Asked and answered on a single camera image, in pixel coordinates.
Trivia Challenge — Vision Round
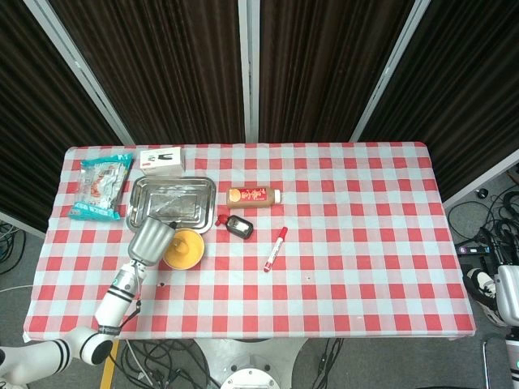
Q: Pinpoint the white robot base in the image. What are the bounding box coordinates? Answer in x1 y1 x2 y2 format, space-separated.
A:
193 338 310 389

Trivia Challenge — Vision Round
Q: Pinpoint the dark brown curtain panel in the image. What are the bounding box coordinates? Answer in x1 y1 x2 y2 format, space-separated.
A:
258 0 415 143
0 0 125 233
356 0 519 203
48 0 247 146

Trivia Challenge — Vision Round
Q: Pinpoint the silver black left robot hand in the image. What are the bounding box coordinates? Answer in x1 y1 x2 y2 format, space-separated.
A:
127 216 178 267

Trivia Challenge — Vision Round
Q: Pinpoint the red white checkered tablecloth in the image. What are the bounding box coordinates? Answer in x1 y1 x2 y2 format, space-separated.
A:
22 141 476 340

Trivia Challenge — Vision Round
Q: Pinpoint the red whiteboard marker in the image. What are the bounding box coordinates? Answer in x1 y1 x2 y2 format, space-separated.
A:
262 226 289 273

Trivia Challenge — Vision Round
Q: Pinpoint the brown juice bottle red label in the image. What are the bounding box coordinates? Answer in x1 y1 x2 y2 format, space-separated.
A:
225 186 282 210

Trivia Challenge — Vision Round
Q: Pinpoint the yellow powder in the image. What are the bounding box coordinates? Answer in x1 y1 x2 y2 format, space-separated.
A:
165 230 204 268

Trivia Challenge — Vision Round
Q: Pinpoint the beige bowl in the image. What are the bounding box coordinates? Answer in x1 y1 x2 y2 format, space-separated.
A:
162 229 206 271

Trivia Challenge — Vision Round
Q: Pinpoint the white cardboard box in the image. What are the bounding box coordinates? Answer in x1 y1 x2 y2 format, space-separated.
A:
139 147 187 177

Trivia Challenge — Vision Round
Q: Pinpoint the black ink bottle red cap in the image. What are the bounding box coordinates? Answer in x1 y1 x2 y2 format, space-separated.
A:
216 214 255 240

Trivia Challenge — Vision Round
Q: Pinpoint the stainless steel tray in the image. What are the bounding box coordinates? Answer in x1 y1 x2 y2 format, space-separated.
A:
126 176 217 235

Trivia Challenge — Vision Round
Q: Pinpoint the teal snack bag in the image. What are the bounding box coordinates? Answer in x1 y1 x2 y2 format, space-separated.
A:
66 152 135 222

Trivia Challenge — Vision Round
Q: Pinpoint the black cable bundle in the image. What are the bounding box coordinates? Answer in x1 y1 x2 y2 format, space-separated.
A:
445 172 519 264
0 221 28 276
108 339 222 389

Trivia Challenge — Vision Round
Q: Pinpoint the white partition post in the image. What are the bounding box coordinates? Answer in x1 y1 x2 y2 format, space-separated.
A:
443 148 519 210
237 0 261 144
349 0 425 143
22 0 137 146

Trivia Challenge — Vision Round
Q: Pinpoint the yellow floor tape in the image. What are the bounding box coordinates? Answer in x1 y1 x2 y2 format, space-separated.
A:
99 340 121 389

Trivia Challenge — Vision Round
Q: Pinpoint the black power strip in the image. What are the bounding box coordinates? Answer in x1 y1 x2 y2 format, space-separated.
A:
453 238 494 257

